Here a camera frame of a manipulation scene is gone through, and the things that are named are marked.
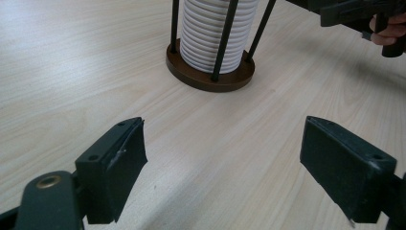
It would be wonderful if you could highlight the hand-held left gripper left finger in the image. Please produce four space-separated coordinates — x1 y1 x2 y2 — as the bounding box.
74 116 148 225

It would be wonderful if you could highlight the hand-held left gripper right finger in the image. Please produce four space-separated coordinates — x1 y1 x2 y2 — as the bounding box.
299 115 398 228

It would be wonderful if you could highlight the stack of white paper cups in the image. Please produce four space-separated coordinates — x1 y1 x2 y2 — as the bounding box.
179 0 260 75

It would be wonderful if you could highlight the dark round coaster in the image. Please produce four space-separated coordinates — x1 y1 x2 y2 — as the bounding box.
165 0 278 94

